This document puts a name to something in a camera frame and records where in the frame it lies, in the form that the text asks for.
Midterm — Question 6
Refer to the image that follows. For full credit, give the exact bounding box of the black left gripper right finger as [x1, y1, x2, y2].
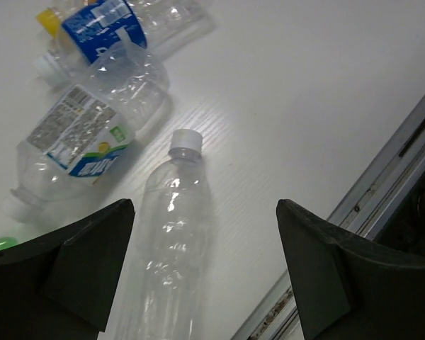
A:
[276, 199, 425, 339]

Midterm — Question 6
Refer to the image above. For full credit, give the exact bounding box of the aluminium table edge rail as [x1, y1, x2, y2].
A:
[233, 95, 425, 339]

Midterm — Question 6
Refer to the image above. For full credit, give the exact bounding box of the clear bottle blue label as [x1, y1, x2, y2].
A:
[35, 0, 147, 87]

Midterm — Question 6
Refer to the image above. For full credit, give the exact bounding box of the clear bottle yellow cap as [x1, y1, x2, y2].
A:
[36, 1, 213, 62]

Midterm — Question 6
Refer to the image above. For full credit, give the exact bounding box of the clear bottle white cap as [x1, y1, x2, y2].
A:
[101, 129, 213, 339]

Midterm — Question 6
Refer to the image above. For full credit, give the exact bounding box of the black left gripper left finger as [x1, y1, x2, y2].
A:
[0, 199, 135, 339]

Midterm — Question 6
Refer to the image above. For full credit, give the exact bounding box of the clear bottle lemon label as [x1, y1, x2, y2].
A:
[3, 55, 169, 223]

